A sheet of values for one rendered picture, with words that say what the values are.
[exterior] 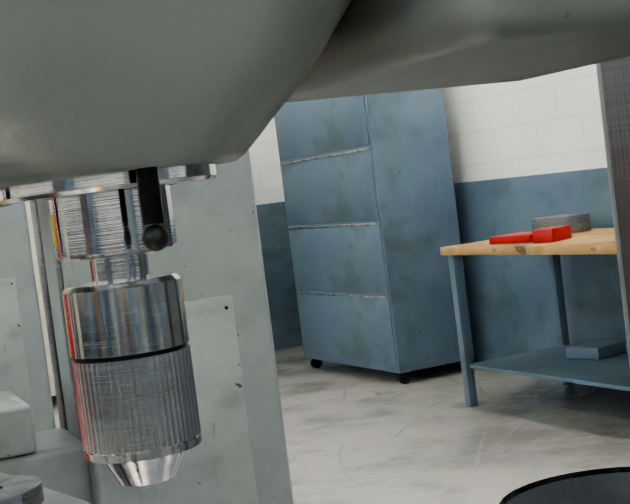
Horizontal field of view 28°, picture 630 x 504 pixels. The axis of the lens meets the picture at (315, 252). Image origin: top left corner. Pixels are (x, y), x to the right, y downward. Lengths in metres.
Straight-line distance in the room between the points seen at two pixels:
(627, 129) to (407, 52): 0.32
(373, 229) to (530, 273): 1.00
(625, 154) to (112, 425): 0.42
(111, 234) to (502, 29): 0.16
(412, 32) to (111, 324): 0.16
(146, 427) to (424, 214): 7.40
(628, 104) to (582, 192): 6.33
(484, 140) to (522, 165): 0.41
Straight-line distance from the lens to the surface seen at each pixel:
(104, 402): 0.49
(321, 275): 8.55
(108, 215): 0.48
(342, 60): 0.53
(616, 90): 0.80
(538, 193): 7.44
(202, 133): 0.45
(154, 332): 0.48
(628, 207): 0.80
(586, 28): 0.48
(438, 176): 7.93
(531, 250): 6.15
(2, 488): 0.89
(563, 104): 7.20
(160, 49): 0.43
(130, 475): 0.50
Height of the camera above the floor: 1.30
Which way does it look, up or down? 3 degrees down
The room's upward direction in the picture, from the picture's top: 7 degrees counter-clockwise
